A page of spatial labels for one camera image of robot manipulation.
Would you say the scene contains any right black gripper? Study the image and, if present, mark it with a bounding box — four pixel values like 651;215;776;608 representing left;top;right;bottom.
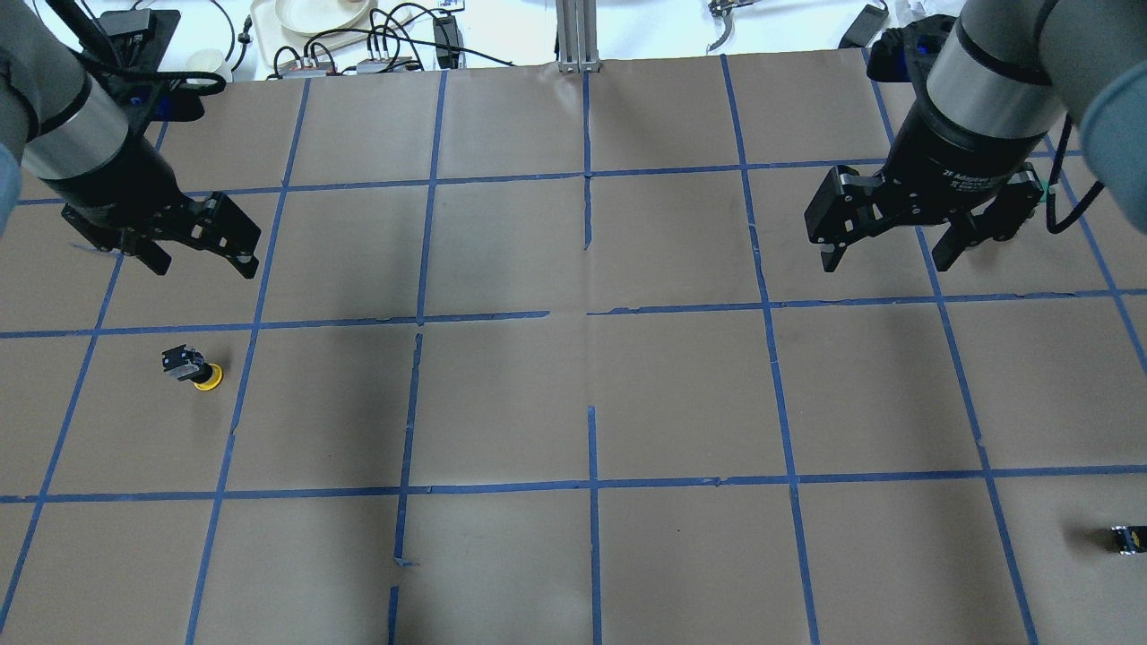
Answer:
804;103;1045;272

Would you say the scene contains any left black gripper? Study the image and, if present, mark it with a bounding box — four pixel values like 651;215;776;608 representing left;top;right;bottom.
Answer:
55;135;262;280

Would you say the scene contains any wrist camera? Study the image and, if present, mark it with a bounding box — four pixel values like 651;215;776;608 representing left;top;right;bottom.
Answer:
866;13;957;86
91;9;227;124

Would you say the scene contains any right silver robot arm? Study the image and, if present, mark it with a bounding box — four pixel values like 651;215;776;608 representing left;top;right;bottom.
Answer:
804;1;1146;272

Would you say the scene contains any yellow push button switch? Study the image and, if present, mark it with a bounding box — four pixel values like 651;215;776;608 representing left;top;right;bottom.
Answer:
161;344;224;391

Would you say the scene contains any aluminium frame post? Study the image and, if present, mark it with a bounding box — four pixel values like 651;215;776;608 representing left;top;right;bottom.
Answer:
556;0;601;73

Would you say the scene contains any small black switch block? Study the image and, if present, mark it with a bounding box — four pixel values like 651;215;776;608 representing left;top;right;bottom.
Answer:
1109;524;1147;555

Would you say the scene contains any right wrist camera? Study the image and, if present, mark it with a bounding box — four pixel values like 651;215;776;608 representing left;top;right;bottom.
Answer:
866;13;957;86

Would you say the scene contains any black power adapter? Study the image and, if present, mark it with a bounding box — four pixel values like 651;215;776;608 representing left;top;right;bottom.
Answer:
837;1;890;49

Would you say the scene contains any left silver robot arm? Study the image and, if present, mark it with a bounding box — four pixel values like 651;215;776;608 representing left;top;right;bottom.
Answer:
1;1;262;279

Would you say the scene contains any brown paper table cover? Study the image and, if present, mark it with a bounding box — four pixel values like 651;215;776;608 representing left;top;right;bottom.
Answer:
3;50;1144;644

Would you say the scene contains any white paper cup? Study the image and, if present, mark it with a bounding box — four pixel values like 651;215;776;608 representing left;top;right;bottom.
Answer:
185;48;233;81

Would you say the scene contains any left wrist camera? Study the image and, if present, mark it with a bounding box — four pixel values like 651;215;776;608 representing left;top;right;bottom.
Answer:
91;9;227;124

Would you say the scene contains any beige round plate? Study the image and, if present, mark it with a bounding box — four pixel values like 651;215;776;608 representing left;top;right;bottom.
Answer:
272;0;374;36

